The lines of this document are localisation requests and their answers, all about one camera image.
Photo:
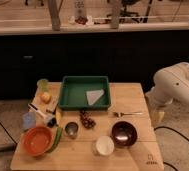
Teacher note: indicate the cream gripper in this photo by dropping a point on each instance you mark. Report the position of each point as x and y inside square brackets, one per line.
[157, 115]

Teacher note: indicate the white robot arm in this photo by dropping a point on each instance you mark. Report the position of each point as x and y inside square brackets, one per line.
[169, 83]

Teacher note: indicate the small metal cup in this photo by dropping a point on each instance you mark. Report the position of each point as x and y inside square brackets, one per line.
[71, 129]

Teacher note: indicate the green translucent cup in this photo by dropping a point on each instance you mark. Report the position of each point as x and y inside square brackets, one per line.
[42, 85]

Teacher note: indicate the dark brown bowl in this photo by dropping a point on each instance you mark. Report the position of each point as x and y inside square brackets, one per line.
[124, 134]

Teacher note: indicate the white small bowl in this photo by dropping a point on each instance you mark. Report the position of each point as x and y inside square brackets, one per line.
[104, 145]

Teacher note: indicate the grey folded cloth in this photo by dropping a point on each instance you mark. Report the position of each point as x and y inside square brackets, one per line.
[94, 95]

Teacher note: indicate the bunch of dark grapes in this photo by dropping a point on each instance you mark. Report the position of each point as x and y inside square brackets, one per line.
[86, 121]

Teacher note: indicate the green plastic tray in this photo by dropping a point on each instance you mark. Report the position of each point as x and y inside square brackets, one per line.
[73, 92]

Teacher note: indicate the yellow banana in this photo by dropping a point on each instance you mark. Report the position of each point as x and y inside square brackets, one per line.
[58, 116]

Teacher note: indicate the green cucumber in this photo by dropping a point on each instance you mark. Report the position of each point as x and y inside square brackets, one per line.
[56, 140]

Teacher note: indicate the orange plastic bowl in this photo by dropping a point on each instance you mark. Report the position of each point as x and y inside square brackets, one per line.
[37, 140]

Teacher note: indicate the blue sponge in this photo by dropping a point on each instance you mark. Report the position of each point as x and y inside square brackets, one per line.
[29, 120]

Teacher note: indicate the white handled brush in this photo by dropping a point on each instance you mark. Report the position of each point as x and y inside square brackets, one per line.
[47, 118]

